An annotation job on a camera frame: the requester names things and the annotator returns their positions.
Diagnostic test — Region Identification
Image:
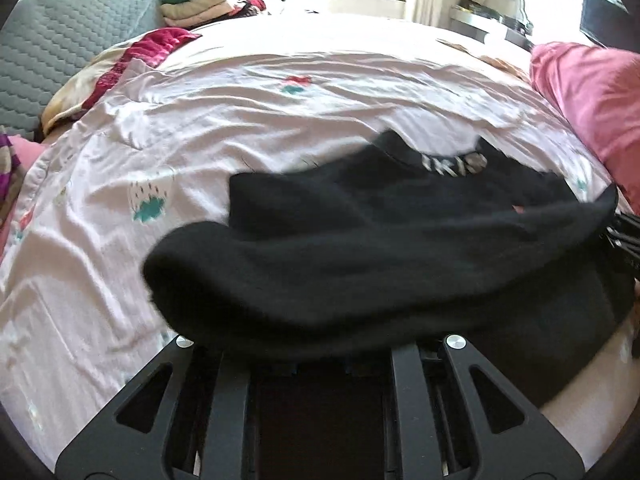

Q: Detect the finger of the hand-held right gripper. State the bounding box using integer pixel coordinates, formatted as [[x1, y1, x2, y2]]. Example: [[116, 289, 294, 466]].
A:
[[602, 211, 640, 281]]

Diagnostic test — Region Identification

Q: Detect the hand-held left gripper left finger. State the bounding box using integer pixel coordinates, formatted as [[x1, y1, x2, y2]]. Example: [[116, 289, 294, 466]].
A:
[[55, 334, 252, 480]]

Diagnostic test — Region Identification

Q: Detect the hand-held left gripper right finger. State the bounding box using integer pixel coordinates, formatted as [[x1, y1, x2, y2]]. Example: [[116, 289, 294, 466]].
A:
[[390, 332, 586, 480]]

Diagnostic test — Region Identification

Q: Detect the black sweater with orange cuffs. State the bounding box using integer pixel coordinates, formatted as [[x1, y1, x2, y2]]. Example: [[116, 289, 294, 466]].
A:
[[142, 130, 636, 408]]

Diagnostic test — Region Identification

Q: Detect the stack of folded clothes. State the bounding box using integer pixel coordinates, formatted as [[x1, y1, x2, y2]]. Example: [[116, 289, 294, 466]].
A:
[[159, 0, 268, 27]]

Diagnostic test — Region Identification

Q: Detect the pink blanket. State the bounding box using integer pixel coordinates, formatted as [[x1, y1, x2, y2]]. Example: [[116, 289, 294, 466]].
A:
[[529, 42, 640, 196]]

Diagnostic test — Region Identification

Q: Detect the black monitor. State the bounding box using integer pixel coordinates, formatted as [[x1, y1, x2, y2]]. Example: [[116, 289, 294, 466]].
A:
[[580, 0, 632, 50]]

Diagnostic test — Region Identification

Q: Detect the white desk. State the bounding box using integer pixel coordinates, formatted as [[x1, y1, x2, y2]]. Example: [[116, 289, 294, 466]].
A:
[[449, 4, 537, 52]]

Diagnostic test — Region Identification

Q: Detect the white printed bed quilt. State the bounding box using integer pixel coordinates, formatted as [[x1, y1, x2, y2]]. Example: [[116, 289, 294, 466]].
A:
[[0, 12, 640, 466]]

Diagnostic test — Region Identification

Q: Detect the pink pillow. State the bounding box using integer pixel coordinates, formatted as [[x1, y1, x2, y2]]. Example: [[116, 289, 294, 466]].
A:
[[0, 136, 48, 263]]

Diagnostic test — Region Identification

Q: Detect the striped colourful cloth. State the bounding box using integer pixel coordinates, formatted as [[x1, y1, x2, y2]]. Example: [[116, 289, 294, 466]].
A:
[[0, 126, 27, 221]]

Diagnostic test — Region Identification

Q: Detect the red and cream blanket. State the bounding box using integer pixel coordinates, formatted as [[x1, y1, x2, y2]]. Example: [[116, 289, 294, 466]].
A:
[[41, 27, 202, 137]]

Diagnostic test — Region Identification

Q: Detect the grey quilted headboard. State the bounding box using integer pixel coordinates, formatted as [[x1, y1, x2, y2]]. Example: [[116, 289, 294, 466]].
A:
[[0, 0, 165, 142]]

